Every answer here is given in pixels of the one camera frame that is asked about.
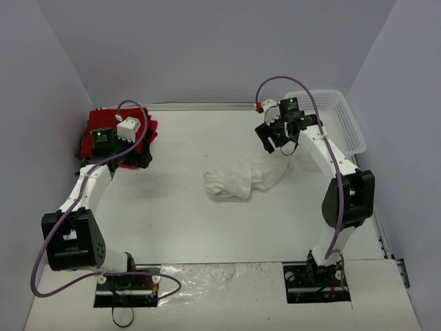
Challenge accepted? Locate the white t-shirt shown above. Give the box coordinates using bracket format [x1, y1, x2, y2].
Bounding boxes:
[203, 157, 294, 201]

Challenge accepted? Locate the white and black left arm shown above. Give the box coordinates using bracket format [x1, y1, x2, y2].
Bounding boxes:
[41, 128, 154, 288]

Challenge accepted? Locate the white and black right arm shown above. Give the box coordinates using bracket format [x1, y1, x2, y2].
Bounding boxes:
[255, 98, 375, 285]

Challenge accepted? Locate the dark red folded t-shirt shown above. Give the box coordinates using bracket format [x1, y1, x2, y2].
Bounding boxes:
[76, 108, 158, 159]

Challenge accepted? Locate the white plastic basket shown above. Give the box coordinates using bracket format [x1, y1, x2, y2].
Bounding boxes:
[284, 89, 367, 156]

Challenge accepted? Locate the white foam board front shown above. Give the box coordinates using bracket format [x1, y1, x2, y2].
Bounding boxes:
[25, 259, 420, 330]

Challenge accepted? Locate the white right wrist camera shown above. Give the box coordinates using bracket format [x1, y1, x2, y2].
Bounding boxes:
[254, 99, 280, 126]

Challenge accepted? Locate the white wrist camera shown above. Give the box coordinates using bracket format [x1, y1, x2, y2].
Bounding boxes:
[254, 99, 280, 126]
[116, 117, 141, 143]

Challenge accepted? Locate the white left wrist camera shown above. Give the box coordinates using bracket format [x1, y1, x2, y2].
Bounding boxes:
[116, 117, 141, 143]

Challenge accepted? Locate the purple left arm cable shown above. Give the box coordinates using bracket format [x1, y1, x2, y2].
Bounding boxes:
[30, 99, 183, 298]

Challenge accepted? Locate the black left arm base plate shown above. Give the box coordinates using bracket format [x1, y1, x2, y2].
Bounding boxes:
[93, 275, 161, 308]

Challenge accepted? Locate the thin black cable loop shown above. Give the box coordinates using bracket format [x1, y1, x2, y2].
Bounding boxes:
[112, 292, 136, 328]

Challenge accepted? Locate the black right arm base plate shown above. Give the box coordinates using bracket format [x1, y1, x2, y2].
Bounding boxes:
[283, 262, 351, 304]

